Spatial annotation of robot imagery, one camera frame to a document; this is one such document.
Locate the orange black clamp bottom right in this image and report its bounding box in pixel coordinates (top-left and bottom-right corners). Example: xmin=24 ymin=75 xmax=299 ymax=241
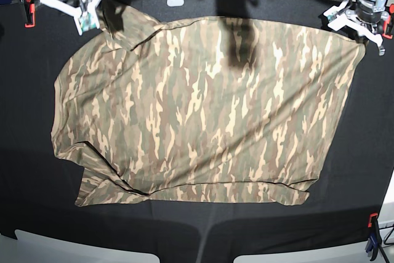
xmin=365 ymin=212 xmax=382 ymax=262

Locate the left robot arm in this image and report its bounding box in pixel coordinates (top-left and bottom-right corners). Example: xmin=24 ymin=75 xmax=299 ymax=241
xmin=323 ymin=0 xmax=393 ymax=56

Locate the red clamp edge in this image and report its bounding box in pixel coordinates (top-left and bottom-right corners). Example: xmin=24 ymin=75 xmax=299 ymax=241
xmin=382 ymin=4 xmax=394 ymax=39
xmin=18 ymin=0 xmax=36 ymax=28

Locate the red clamp right edge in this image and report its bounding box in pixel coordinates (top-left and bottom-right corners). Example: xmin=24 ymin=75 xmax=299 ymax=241
xmin=382 ymin=4 xmax=394 ymax=39

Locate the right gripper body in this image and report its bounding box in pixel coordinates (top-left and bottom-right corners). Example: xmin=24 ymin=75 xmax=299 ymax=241
xmin=39 ymin=0 xmax=101 ymax=35

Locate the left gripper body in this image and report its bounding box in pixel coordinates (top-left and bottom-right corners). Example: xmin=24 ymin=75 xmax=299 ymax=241
xmin=323 ymin=0 xmax=387 ymax=56

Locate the camouflage t-shirt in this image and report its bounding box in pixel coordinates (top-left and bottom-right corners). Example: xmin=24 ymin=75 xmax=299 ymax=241
xmin=51 ymin=0 xmax=366 ymax=207

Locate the red clamp left edge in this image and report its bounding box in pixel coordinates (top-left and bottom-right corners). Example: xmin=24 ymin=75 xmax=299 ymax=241
xmin=18 ymin=0 xmax=36 ymax=28

